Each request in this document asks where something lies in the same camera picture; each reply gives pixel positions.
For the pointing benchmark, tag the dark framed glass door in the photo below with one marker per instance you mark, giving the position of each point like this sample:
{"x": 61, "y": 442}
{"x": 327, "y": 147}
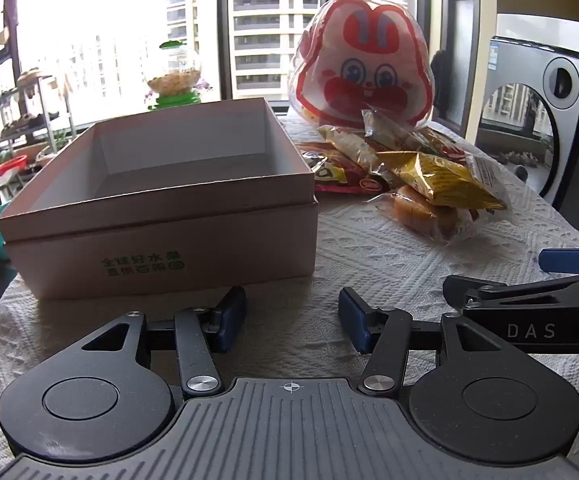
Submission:
{"x": 459, "y": 60}

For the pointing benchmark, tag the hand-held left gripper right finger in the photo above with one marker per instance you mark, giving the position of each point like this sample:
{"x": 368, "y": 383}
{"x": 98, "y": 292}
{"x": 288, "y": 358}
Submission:
{"x": 352, "y": 317}

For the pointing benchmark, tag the clear green yellow snack packet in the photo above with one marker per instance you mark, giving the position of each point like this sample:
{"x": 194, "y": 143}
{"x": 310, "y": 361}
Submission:
{"x": 384, "y": 132}

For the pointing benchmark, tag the cardboard box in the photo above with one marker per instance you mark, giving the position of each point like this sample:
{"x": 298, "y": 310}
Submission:
{"x": 169, "y": 240}

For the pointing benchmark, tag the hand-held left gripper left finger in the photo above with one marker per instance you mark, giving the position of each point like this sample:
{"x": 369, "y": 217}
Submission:
{"x": 229, "y": 317}

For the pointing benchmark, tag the red rabbit face bag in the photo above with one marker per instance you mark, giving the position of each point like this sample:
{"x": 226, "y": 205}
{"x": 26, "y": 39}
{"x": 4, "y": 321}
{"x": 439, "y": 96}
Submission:
{"x": 364, "y": 50}

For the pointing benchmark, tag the white textured tablecloth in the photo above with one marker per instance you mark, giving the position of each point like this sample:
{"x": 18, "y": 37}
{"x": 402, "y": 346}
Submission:
{"x": 369, "y": 260}

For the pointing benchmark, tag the pancake pastry snack packet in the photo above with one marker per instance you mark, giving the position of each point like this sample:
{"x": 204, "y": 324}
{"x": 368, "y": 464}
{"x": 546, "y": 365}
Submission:
{"x": 414, "y": 210}

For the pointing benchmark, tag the red snack packet black label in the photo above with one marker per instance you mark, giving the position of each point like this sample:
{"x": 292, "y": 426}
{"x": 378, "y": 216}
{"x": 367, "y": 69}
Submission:
{"x": 354, "y": 172}

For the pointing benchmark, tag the metal storage rack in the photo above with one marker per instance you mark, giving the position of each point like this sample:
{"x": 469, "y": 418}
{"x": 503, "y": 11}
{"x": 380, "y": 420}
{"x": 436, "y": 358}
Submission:
{"x": 24, "y": 122}

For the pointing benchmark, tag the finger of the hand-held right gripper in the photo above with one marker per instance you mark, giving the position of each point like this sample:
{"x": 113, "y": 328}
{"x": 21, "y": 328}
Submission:
{"x": 567, "y": 259}
{"x": 474, "y": 291}

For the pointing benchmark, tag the red basin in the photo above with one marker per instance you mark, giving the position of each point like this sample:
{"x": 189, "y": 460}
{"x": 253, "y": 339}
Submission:
{"x": 12, "y": 165}

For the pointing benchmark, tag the green candy dispenser clear globe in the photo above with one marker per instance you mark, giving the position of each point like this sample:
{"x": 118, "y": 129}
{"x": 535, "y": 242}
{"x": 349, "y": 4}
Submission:
{"x": 174, "y": 97}

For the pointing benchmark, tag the silver washing machine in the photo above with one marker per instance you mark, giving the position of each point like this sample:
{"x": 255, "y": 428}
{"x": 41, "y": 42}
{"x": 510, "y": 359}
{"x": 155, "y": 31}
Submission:
{"x": 569, "y": 110}

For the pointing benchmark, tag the plain red snack packet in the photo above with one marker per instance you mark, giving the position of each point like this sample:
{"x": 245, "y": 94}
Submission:
{"x": 444, "y": 147}

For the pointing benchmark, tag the white snack packet red label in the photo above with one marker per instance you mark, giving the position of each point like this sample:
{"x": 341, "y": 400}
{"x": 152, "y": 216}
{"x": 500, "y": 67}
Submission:
{"x": 342, "y": 140}

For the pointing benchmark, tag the clear snack packet white label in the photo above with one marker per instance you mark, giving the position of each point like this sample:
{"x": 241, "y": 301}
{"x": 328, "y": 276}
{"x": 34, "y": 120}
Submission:
{"x": 489, "y": 175}

